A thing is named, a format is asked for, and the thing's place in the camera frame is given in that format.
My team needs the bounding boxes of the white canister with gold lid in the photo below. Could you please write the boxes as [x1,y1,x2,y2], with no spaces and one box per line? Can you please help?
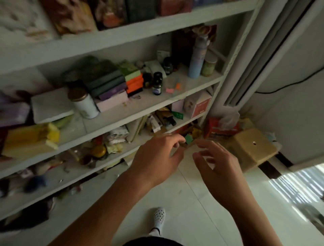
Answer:
[67,87,100,119]

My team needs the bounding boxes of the person's black shorts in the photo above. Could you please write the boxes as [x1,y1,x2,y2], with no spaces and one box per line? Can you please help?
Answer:
[123,236,184,246]

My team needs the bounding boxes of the light green box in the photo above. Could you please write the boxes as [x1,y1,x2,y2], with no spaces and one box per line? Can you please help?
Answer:
[124,70,142,81]

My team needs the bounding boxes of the green jar with pale lid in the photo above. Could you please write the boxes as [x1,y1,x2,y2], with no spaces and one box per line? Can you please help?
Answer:
[201,56,218,77]

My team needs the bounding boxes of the person's left forearm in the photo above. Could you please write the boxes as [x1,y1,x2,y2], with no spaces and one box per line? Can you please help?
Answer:
[48,172,153,246]

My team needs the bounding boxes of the black cable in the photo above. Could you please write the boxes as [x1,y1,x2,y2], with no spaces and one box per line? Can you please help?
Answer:
[254,67,324,94]

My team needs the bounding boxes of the red brown box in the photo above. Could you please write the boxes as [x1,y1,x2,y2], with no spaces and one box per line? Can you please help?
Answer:
[158,0,193,16]

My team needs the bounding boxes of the orange box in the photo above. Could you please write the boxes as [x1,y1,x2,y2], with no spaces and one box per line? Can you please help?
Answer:
[126,76,144,95]

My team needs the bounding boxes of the dark book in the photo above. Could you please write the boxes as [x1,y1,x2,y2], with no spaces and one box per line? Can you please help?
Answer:
[125,0,157,23]

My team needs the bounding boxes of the round yellow tin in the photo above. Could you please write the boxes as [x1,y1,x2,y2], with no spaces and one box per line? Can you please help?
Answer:
[91,145,107,157]

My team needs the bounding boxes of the red tissue box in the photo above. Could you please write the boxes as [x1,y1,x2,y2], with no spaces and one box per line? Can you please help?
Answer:
[205,112,242,139]

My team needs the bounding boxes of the person's left hand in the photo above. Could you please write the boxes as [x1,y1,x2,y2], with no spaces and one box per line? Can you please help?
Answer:
[128,133,187,188]

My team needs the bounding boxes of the pale pink box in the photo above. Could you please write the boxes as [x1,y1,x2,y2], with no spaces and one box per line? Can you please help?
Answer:
[95,91,129,113]

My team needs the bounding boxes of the white perforated shoe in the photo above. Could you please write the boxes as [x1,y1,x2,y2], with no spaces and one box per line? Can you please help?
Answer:
[153,207,166,230]

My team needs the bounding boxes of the person's right forearm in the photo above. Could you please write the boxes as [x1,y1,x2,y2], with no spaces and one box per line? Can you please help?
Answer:
[220,187,283,246]

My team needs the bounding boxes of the dark dropper bottle purple label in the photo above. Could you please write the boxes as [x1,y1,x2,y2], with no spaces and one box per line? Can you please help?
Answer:
[152,72,163,96]

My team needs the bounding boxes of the white shelf unit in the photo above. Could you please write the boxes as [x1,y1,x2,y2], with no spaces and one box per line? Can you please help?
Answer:
[0,0,265,246]

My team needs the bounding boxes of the person's right hand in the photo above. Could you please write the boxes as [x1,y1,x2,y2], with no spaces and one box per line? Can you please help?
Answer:
[192,139,250,204]

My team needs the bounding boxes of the light blue spray bottle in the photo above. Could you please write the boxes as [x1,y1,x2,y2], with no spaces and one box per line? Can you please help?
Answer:
[187,35,210,79]

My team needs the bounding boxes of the colourful floral box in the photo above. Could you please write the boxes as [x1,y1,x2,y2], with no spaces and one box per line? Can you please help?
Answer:
[42,0,98,34]

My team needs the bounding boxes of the white standing air conditioner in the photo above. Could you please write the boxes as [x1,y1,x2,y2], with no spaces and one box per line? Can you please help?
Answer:
[223,0,324,166]

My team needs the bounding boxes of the yellow box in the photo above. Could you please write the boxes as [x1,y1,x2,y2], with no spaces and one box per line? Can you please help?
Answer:
[3,123,60,159]

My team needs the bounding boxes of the purple box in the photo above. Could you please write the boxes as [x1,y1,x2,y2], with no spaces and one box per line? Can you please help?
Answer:
[98,85,128,100]

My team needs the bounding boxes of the pink and white carton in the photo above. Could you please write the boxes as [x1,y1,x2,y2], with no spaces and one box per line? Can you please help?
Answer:
[183,91,212,119]

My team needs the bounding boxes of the small dark bottle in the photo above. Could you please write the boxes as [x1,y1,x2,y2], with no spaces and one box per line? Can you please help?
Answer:
[163,57,173,75]

